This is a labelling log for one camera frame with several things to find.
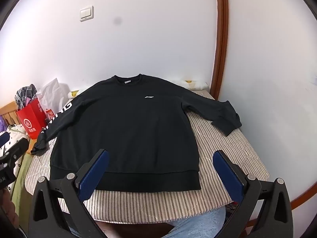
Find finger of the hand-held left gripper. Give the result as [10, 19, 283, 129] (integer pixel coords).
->
[0, 132, 11, 150]
[0, 137, 30, 159]

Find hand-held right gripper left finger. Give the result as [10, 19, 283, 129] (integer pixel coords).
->
[28, 149, 111, 238]

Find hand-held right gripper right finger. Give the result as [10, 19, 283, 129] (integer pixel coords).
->
[212, 150, 294, 238]

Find black sweatshirt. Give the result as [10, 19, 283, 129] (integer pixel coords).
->
[31, 74, 243, 193]

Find white dotted cloth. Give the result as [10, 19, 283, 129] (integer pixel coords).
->
[0, 124, 28, 179]

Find striped quilted mat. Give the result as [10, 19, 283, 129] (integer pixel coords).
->
[24, 89, 270, 225]

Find red paper bag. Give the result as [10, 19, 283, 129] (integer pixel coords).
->
[16, 98, 47, 140]

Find wooden headboard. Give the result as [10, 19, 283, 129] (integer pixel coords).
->
[0, 101, 20, 129]

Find plaid cloth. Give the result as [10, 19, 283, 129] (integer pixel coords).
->
[15, 84, 37, 111]

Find light blue fluffy pants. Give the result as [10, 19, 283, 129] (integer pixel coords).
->
[170, 206, 226, 238]

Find white plastic bag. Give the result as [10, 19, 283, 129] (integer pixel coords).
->
[37, 78, 71, 119]

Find brown wooden baseboard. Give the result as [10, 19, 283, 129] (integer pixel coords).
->
[290, 169, 317, 211]

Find duck print plastic roll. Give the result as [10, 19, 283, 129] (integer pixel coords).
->
[67, 79, 208, 99]

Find brown wooden door frame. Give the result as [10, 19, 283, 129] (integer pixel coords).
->
[210, 0, 229, 100]

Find white light switch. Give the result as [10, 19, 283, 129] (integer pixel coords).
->
[80, 6, 95, 22]

